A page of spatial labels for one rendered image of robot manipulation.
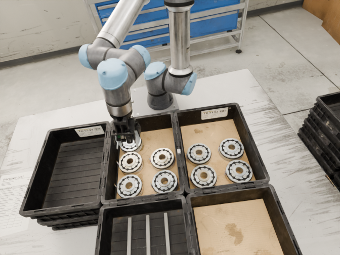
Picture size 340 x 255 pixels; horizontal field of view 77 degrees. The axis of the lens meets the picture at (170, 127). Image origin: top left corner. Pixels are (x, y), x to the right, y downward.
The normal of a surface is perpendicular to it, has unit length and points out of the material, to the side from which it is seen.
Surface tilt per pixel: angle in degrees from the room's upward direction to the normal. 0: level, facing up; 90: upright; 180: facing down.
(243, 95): 0
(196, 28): 90
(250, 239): 0
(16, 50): 90
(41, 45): 90
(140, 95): 0
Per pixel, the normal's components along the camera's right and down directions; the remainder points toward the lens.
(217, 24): 0.19, 0.75
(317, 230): -0.11, -0.63
